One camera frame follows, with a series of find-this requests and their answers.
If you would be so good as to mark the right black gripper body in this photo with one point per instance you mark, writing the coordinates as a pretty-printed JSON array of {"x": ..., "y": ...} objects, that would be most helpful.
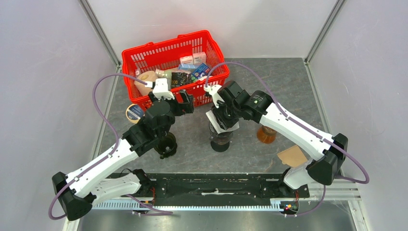
[{"x": 226, "y": 111}]

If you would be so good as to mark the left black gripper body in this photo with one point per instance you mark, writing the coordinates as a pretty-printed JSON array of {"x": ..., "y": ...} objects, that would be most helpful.
[{"x": 173, "y": 103}]

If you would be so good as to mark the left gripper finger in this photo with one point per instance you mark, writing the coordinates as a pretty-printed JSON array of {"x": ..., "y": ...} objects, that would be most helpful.
[
  {"x": 187, "y": 99},
  {"x": 185, "y": 108}
]

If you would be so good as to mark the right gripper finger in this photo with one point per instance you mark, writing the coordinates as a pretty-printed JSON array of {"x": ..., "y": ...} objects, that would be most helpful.
[
  {"x": 232, "y": 122},
  {"x": 224, "y": 123}
]

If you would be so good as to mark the white paper coffee filter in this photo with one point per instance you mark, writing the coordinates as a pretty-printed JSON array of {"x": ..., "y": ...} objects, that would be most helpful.
[{"x": 217, "y": 126}]

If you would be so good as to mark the clear grey glass dripper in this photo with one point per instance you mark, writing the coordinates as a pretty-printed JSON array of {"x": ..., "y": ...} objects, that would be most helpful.
[{"x": 219, "y": 138}]

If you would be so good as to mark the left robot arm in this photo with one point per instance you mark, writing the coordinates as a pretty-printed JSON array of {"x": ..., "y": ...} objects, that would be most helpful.
[{"x": 79, "y": 191}]

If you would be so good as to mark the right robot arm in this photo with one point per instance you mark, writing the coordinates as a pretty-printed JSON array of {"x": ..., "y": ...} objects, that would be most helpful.
[{"x": 326, "y": 151}]

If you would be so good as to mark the red black coffee server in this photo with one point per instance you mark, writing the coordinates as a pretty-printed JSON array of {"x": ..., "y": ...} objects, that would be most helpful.
[{"x": 219, "y": 147}]

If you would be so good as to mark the dark green dripper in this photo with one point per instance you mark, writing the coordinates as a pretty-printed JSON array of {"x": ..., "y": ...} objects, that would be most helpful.
[{"x": 167, "y": 146}]

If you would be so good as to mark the brown paper coffee filter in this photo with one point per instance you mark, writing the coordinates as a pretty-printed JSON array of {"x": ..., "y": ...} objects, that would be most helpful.
[{"x": 292, "y": 156}]

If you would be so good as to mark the white item in basket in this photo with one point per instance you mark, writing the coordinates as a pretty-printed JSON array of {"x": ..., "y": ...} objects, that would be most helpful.
[{"x": 203, "y": 78}]

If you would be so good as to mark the light blue packet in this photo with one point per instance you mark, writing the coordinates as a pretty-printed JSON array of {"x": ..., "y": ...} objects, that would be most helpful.
[{"x": 187, "y": 67}]

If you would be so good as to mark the blue detergent box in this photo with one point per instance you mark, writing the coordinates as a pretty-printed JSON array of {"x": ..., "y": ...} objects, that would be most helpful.
[{"x": 201, "y": 71}]

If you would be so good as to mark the pale green plastic bottle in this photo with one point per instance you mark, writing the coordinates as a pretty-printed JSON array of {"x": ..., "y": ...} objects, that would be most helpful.
[{"x": 165, "y": 73}]

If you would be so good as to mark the amber glass beaker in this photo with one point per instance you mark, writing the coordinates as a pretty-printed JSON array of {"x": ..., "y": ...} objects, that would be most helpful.
[{"x": 266, "y": 135}]

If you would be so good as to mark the white pink small box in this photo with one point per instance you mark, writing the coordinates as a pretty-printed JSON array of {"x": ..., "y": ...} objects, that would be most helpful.
[{"x": 199, "y": 58}]

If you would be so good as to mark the beige toilet paper roll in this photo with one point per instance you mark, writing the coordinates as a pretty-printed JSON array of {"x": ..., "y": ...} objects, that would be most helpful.
[{"x": 145, "y": 82}]

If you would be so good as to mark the masking tape roll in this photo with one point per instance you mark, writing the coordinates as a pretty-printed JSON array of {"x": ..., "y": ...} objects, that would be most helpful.
[{"x": 134, "y": 113}]

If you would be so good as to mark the red plastic shopping basket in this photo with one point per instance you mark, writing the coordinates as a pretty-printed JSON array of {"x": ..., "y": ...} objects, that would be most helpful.
[{"x": 165, "y": 55}]

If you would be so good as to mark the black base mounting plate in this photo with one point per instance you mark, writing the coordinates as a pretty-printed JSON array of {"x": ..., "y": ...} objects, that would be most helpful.
[{"x": 213, "y": 189}]

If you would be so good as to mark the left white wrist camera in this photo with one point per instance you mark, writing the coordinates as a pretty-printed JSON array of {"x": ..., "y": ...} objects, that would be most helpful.
[{"x": 160, "y": 89}]

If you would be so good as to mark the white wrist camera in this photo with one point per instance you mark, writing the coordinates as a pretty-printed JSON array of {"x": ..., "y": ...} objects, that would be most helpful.
[
  {"x": 160, "y": 89},
  {"x": 213, "y": 92}
]

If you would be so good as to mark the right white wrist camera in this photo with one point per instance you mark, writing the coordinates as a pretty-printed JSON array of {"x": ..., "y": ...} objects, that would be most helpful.
[{"x": 213, "y": 92}]

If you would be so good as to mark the white cable duct rail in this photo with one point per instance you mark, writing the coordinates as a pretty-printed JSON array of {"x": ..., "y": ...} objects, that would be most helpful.
[{"x": 129, "y": 204}]

